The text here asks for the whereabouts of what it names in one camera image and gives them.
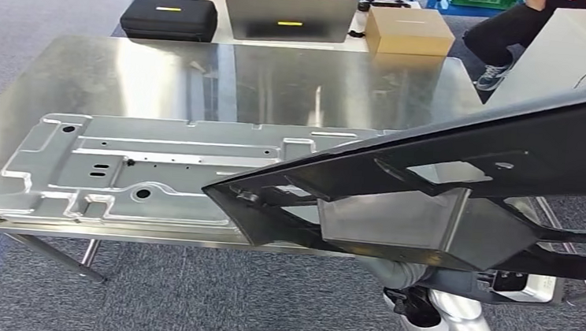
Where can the grey laptop with yellow sticker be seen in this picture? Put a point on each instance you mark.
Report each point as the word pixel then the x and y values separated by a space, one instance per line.
pixel 289 20

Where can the small black desk item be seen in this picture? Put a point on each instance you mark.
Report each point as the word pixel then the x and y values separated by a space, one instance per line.
pixel 356 33

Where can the white desk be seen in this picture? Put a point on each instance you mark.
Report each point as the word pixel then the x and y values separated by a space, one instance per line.
pixel 220 30

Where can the black plastic panel with cutouts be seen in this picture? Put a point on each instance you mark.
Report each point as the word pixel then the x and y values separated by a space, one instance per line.
pixel 535 152

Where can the cardboard box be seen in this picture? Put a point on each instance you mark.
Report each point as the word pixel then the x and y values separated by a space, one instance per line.
pixel 408 32

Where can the stainless steel workbench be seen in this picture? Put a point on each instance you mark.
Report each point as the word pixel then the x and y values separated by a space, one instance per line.
pixel 148 79

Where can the white cabinet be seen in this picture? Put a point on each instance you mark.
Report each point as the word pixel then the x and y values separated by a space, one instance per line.
pixel 548 53

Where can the silver metal fixture plate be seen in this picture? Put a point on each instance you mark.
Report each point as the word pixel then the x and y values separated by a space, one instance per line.
pixel 163 212

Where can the black box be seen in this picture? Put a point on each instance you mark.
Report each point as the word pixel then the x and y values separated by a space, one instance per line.
pixel 168 18

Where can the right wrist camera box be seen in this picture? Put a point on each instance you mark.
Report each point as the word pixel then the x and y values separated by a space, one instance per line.
pixel 539 294

